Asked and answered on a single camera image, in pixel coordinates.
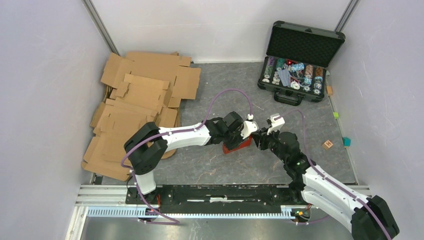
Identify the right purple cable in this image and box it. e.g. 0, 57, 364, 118
274, 109, 393, 240

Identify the wooden letter block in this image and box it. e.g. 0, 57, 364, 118
321, 140, 334, 150

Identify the stack of flat brown cardboard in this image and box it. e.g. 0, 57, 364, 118
81, 51, 201, 181

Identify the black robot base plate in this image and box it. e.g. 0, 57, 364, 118
144, 184, 311, 214

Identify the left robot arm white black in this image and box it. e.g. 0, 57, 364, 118
123, 111, 257, 204

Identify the black poker chip case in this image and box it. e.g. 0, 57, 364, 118
257, 20, 346, 106

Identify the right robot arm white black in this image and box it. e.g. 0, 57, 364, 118
252, 128, 400, 240

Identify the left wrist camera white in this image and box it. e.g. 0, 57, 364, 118
240, 113, 259, 139

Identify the teal cube block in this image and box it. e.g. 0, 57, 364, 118
342, 136, 351, 148

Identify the small brown wooden block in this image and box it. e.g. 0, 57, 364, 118
326, 86, 333, 96

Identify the red paper box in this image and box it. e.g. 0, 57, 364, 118
222, 136, 253, 155

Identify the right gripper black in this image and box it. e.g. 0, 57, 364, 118
250, 125, 288, 164

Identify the aluminium frame rail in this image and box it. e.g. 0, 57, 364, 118
64, 184, 385, 240

